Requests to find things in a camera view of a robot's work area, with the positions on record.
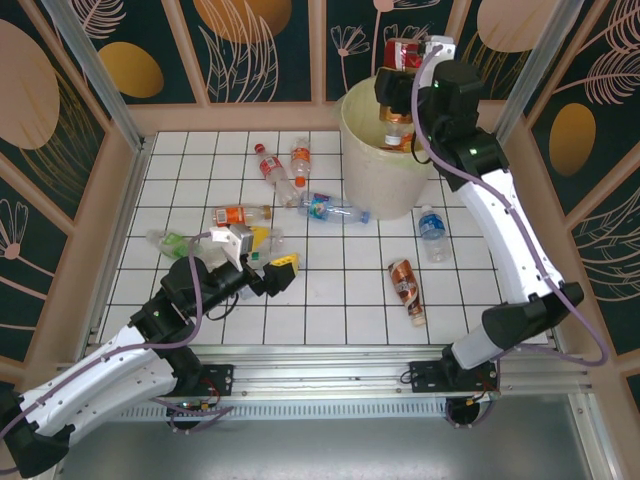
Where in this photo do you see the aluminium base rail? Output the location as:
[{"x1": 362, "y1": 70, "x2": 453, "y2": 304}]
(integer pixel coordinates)
[{"x1": 49, "y1": 319, "x2": 599, "y2": 407}]

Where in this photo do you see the clear bottle orange cap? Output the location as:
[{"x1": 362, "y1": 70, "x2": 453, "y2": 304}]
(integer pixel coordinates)
[{"x1": 290, "y1": 136, "x2": 314, "y2": 188}]

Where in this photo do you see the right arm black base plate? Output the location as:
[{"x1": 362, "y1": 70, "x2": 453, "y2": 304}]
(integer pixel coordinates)
[{"x1": 408, "y1": 359, "x2": 502, "y2": 399}]

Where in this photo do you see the aluminium frame post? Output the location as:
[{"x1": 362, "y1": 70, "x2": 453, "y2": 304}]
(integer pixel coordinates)
[
  {"x1": 42, "y1": 0, "x2": 150, "y2": 154},
  {"x1": 492, "y1": 0, "x2": 584, "y2": 146}
]

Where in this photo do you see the water bottle blue label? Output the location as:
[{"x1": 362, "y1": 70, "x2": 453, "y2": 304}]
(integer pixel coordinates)
[{"x1": 418, "y1": 203, "x2": 453, "y2": 265}]

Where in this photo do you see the slotted grey cable tray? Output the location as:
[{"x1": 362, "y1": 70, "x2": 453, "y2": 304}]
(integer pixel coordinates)
[{"x1": 119, "y1": 403, "x2": 451, "y2": 422}]

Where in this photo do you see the pale green bin liner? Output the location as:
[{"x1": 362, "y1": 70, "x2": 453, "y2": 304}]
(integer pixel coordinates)
[{"x1": 339, "y1": 77, "x2": 436, "y2": 169}]

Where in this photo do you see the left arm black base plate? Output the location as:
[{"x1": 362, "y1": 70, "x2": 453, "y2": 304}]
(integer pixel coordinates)
[{"x1": 169, "y1": 363, "x2": 236, "y2": 397}]

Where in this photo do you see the orange label bottle brown cap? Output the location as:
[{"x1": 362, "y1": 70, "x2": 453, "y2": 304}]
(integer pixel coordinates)
[{"x1": 214, "y1": 203, "x2": 273, "y2": 227}]

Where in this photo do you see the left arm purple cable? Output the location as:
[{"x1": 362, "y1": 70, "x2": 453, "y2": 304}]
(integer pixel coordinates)
[{"x1": 0, "y1": 231, "x2": 235, "y2": 476}]

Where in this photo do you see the red gold label bottle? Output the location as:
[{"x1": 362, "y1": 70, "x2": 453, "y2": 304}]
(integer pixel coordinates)
[{"x1": 382, "y1": 37, "x2": 422, "y2": 151}]

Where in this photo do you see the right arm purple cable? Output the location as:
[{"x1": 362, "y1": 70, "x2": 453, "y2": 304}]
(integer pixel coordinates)
[{"x1": 410, "y1": 44, "x2": 610, "y2": 430}]

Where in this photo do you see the cream plastic bin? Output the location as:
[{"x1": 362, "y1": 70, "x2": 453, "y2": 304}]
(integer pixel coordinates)
[{"x1": 339, "y1": 77, "x2": 436, "y2": 221}]

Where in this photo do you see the clear bottle colourful label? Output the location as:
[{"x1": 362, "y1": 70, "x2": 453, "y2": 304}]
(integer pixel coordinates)
[{"x1": 297, "y1": 191, "x2": 372, "y2": 225}]

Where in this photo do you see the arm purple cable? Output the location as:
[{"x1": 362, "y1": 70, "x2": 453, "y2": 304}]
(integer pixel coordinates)
[
  {"x1": 410, "y1": 44, "x2": 610, "y2": 430},
  {"x1": 0, "y1": 231, "x2": 235, "y2": 476}
]

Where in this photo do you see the clear bottle green label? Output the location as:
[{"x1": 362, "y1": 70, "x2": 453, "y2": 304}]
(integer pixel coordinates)
[{"x1": 145, "y1": 228, "x2": 206, "y2": 261}]

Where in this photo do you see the red label cola bottle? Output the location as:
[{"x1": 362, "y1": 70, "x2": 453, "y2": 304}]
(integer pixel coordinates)
[{"x1": 253, "y1": 142, "x2": 301, "y2": 207}]

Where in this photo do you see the right thin black cable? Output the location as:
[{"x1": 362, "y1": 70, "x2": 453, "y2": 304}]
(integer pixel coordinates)
[{"x1": 409, "y1": 132, "x2": 431, "y2": 165}]

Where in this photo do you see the brown label drink bottle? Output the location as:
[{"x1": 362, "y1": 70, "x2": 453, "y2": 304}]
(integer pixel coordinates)
[{"x1": 387, "y1": 258, "x2": 426, "y2": 329}]

